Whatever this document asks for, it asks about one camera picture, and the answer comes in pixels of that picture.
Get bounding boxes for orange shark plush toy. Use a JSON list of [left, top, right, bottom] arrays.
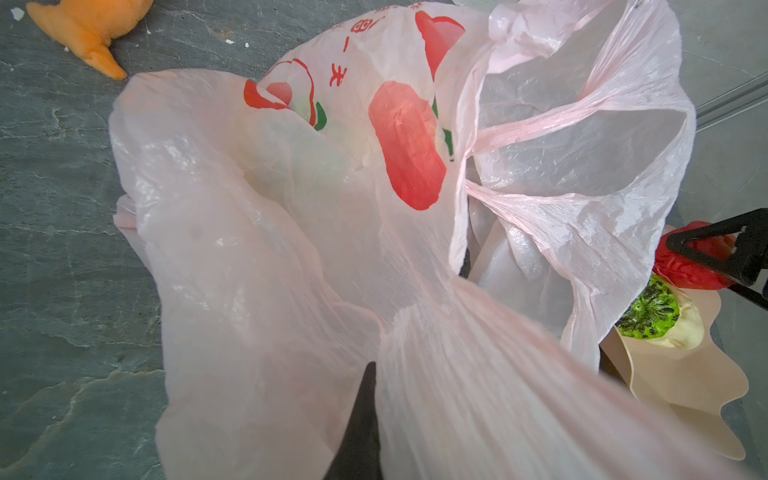
[[26, 0, 154, 81]]

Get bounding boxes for pink scalloped plastic bowl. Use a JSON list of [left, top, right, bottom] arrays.
[[600, 285, 749, 461]]

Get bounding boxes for red fake fruit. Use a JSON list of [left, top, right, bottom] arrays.
[[653, 221, 736, 290]]

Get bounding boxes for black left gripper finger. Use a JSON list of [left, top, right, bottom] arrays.
[[323, 362, 383, 480]]

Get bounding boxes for pink plastic bag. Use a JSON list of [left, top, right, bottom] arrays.
[[109, 1, 744, 479]]

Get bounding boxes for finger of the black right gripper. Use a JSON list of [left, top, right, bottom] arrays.
[[729, 284, 768, 310], [664, 208, 767, 287]]

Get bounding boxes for green fake custard apple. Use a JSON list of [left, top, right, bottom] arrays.
[[615, 275, 680, 340]]

